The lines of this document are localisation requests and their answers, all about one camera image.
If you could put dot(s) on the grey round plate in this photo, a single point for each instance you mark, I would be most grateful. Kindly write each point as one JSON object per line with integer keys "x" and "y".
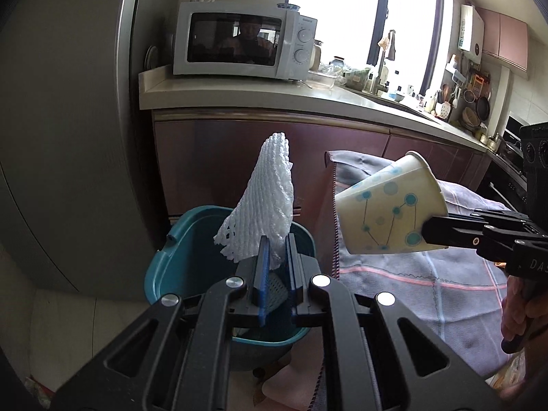
{"x": 152, "y": 56}

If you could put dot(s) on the white spotted utensil holder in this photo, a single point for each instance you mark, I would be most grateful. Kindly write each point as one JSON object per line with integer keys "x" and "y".
{"x": 443, "y": 110}

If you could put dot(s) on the teal plastic bin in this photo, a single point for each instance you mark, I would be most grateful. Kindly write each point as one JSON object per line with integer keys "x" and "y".
{"x": 188, "y": 248}

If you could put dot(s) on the dotted paper cup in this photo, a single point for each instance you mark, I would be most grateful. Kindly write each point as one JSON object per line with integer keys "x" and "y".
{"x": 385, "y": 218}

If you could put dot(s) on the maroon base cabinet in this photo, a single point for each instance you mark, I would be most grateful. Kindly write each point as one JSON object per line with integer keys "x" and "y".
{"x": 205, "y": 158}

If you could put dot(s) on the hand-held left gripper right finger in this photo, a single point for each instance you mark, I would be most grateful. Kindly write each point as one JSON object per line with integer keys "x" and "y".
{"x": 293, "y": 276}

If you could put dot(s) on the orange grater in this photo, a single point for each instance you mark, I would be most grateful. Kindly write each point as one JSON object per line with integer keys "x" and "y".
{"x": 481, "y": 82}

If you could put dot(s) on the beige colander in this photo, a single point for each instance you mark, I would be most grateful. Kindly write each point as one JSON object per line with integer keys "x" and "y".
{"x": 470, "y": 119}

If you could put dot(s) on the beige rag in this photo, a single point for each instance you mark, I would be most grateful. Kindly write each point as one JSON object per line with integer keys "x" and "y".
{"x": 384, "y": 43}

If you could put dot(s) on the white microwave oven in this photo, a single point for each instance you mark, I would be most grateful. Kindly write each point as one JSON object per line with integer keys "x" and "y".
{"x": 295, "y": 43}

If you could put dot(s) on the black frying pan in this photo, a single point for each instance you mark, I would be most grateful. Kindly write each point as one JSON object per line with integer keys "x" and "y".
{"x": 483, "y": 109}

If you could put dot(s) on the pale blue wall shelf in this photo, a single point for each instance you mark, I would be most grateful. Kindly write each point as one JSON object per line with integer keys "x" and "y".
{"x": 454, "y": 75}

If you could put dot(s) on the white pump soap bottle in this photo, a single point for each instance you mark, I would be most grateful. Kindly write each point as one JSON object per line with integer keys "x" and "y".
{"x": 387, "y": 81}

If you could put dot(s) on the steel range hood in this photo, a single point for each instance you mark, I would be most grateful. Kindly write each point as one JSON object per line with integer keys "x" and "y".
{"x": 516, "y": 126}

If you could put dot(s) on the pale blue bowl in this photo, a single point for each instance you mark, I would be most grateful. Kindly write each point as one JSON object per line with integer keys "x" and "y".
{"x": 396, "y": 96}

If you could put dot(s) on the black built-in oven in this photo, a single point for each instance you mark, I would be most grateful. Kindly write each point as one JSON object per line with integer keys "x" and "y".
{"x": 505, "y": 188}

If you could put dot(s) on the steel kitchen faucet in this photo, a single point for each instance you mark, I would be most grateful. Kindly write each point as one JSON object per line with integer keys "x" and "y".
{"x": 380, "y": 72}

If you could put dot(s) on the dark framed window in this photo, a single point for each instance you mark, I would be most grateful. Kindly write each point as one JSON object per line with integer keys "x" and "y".
{"x": 334, "y": 17}

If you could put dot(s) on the white wall water heater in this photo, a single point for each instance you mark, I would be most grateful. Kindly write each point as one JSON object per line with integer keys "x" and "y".
{"x": 470, "y": 30}

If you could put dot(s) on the white foam fruit net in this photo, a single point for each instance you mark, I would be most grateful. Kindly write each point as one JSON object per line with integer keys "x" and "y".
{"x": 265, "y": 197}

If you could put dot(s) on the white ladle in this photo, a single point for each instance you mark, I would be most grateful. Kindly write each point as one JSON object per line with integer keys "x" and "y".
{"x": 456, "y": 98}

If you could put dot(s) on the blue and white bowl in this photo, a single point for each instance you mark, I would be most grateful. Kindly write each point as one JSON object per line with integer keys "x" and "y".
{"x": 287, "y": 6}

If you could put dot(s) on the person's right hand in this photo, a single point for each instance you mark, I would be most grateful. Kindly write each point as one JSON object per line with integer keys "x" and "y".
{"x": 511, "y": 308}

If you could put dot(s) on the beige kitchen countertop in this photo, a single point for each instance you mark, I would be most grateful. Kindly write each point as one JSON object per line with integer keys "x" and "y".
{"x": 239, "y": 94}

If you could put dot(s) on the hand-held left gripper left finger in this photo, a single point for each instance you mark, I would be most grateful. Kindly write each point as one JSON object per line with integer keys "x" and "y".
{"x": 262, "y": 284}

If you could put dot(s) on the pink cloth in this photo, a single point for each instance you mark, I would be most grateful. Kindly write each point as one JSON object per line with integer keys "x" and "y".
{"x": 295, "y": 376}

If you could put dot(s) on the grey refrigerator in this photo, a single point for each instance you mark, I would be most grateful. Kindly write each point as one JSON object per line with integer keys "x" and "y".
{"x": 64, "y": 137}

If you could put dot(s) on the pink wall cabinet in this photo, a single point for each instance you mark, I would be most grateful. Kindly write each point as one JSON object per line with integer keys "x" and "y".
{"x": 505, "y": 38}

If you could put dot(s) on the plastic bag of vegetables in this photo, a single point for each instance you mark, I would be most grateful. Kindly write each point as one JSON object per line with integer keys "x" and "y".
{"x": 346, "y": 75}

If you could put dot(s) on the purple checked tablecloth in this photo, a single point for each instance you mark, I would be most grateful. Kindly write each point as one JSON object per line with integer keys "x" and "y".
{"x": 406, "y": 295}

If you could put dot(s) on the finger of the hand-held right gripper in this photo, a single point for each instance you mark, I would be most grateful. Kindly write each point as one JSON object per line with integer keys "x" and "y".
{"x": 454, "y": 233}
{"x": 501, "y": 216}

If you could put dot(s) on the clear glass container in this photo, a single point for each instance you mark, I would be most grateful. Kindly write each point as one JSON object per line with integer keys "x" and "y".
{"x": 322, "y": 79}

